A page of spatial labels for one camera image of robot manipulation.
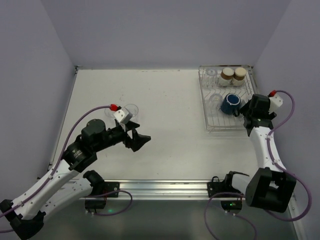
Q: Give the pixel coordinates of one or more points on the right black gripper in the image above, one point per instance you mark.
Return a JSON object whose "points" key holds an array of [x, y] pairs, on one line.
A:
{"points": [[246, 113]]}

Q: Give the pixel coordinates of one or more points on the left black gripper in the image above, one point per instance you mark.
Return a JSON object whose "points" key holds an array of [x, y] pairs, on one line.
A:
{"points": [[129, 136]]}

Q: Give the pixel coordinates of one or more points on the clear faceted glass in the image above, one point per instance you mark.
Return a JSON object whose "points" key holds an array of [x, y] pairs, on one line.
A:
{"points": [[133, 109]]}

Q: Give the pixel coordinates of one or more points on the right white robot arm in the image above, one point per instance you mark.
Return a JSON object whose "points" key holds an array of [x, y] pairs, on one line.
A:
{"points": [[270, 188]]}

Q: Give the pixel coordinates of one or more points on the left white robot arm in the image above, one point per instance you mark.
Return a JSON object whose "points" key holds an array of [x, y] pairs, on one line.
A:
{"points": [[68, 180]]}

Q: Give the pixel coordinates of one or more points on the clear glass rack back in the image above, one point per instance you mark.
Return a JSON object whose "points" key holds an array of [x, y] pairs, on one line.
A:
{"points": [[208, 77]]}

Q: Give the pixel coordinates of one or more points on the dark blue mug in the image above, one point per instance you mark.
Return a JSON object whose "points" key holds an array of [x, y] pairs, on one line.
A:
{"points": [[230, 104]]}

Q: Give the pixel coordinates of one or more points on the clear glass beside mug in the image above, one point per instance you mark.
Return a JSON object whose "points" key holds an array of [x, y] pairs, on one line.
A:
{"points": [[214, 102]]}

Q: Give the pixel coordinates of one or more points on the brown banded cup right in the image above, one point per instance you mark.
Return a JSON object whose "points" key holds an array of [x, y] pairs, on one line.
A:
{"points": [[239, 76]]}

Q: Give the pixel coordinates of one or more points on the brown banded cup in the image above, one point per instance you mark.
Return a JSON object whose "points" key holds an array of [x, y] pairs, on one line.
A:
{"points": [[239, 76], [226, 76]]}

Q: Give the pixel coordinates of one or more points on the brown banded cup left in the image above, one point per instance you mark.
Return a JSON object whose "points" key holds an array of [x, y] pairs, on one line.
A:
{"points": [[226, 76]]}

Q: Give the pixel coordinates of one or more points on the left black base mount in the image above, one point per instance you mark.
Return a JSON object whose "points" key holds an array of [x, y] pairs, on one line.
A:
{"points": [[99, 187]]}

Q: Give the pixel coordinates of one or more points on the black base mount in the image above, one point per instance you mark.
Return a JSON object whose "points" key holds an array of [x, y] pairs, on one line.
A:
{"points": [[99, 187], [225, 190]]}

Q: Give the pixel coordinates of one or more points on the aluminium mounting rail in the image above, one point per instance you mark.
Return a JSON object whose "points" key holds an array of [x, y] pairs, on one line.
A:
{"points": [[161, 190]]}

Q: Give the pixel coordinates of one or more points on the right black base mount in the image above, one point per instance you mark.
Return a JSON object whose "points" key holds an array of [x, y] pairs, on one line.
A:
{"points": [[225, 190]]}

